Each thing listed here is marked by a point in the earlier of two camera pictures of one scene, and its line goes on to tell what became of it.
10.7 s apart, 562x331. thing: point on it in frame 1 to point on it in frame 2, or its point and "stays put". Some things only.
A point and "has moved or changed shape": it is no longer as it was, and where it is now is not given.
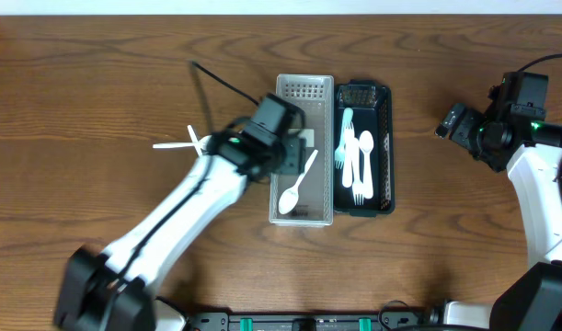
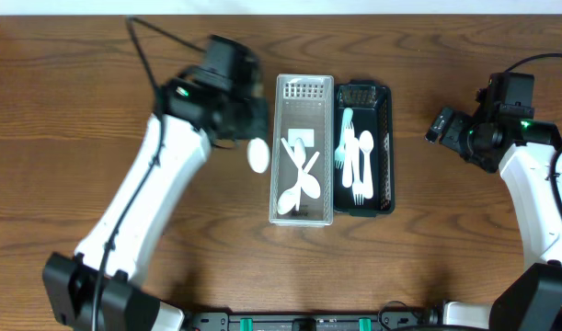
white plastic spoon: (289, 198) stays put
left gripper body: (294, 156) to (251, 127)
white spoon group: (366, 143) stays put
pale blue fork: (338, 153) stays put
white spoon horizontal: (202, 143) has moved or changed shape
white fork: (348, 178) stays put
